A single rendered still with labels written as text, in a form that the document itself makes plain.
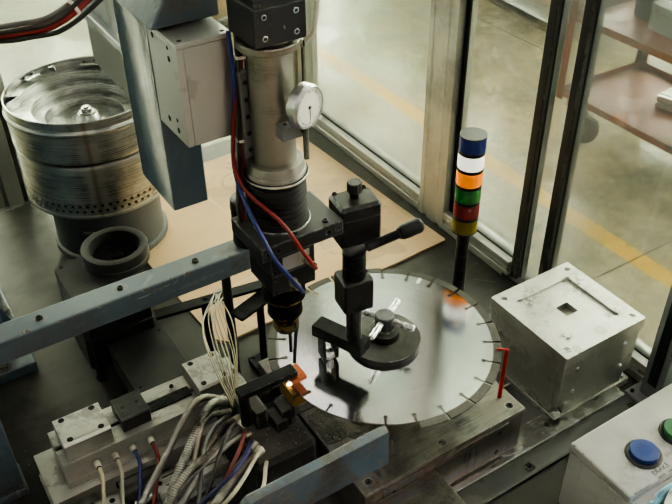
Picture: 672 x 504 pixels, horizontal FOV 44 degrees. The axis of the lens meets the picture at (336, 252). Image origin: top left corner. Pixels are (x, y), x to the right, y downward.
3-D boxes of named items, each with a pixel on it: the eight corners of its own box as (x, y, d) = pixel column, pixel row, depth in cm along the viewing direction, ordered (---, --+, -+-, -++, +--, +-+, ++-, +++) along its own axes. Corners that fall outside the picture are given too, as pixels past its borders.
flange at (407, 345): (435, 340, 126) (436, 328, 124) (385, 378, 120) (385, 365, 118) (382, 306, 132) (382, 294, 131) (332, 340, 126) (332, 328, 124)
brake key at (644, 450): (640, 443, 117) (643, 434, 116) (663, 462, 115) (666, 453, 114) (620, 455, 116) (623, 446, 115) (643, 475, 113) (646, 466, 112)
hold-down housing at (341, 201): (365, 291, 116) (366, 168, 104) (380, 311, 113) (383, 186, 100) (328, 301, 114) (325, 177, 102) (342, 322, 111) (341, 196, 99)
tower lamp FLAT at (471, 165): (472, 157, 140) (473, 141, 138) (489, 168, 137) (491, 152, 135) (451, 164, 138) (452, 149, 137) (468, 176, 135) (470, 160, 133)
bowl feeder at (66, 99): (152, 184, 199) (127, 42, 178) (207, 248, 179) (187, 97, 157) (24, 225, 186) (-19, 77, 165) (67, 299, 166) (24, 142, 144)
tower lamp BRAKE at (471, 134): (473, 140, 138) (475, 124, 136) (491, 151, 135) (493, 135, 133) (452, 148, 136) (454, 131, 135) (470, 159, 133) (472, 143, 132)
